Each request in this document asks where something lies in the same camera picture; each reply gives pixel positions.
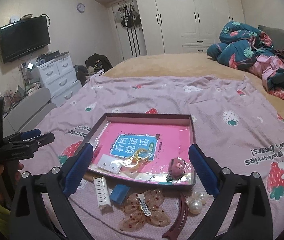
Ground maroon banana hair clip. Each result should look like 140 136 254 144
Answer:
162 193 188 240

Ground grey chair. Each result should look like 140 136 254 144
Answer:
3 88 57 137

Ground pile of dark clothes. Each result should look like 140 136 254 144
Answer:
74 53 113 86

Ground white hair claw clip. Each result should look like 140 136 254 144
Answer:
93 177 112 210

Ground blue square eraser block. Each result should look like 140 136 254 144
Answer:
109 184 130 205

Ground white drawer cabinet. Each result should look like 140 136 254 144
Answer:
30 52 82 107

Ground yellow ring in bag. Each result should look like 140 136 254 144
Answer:
121 147 155 172

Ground teal floral quilt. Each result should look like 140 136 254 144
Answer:
207 21 284 100

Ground pink pajama clothes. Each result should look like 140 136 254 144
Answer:
248 55 284 83

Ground tan bed sheet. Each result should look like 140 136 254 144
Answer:
104 53 284 118

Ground dark cardboard box tray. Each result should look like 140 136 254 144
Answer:
77 113 196 187

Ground pink book in tray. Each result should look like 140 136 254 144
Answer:
89 122 194 184

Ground wall mounted black television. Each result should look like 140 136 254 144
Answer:
0 16 50 63

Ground hanging black bags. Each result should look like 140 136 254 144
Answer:
114 3 143 57

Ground white pearl hair tie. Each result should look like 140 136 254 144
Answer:
185 190 209 215

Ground white wardrobe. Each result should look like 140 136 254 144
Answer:
96 0 245 55

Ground round wall clock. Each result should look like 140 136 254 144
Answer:
76 3 85 14

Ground pink strawberry blanket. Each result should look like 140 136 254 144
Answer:
24 76 284 236

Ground beige dotted mesh bow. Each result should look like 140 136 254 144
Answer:
120 189 171 231

